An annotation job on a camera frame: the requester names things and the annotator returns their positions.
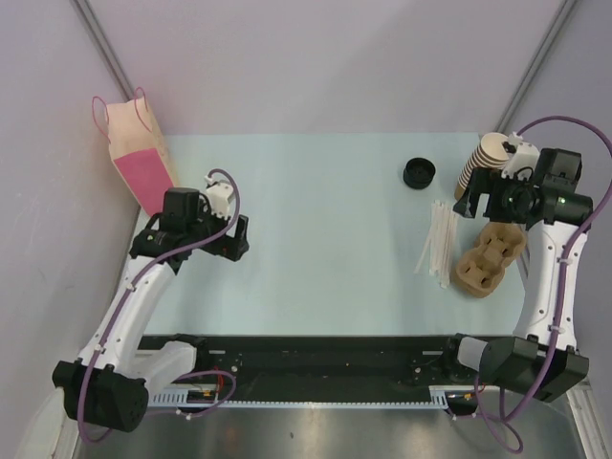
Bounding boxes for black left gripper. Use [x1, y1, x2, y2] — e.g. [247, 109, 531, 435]
[186, 199, 248, 261]

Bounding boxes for brown cardboard cup carrier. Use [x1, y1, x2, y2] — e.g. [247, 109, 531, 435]
[450, 222, 527, 298]

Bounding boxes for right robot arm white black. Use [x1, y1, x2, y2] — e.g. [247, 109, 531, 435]
[441, 148, 593, 402]

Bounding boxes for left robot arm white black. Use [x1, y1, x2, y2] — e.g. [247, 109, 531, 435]
[52, 181, 249, 435]

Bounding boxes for stack of paper cups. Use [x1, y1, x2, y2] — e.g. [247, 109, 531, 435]
[454, 132, 509, 201]

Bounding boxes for stack of black cup lids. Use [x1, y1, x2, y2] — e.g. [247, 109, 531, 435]
[403, 157, 436, 190]

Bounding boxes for bundle of white wrapped straws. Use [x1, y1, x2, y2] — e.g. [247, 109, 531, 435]
[414, 200, 459, 289]

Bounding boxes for pink and beige paper bag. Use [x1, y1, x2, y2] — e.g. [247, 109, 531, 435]
[92, 87, 179, 216]

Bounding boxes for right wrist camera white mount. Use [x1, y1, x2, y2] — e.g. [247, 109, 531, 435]
[501, 132, 540, 181]

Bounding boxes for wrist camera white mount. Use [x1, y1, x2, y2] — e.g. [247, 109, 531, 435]
[501, 132, 540, 181]
[204, 177, 235, 220]

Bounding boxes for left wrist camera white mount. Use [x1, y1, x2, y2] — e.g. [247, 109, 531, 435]
[204, 177, 235, 220]

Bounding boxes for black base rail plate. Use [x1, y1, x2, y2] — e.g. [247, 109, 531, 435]
[138, 335, 476, 413]

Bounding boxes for white slotted cable duct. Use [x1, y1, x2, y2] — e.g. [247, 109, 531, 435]
[148, 386, 448, 411]

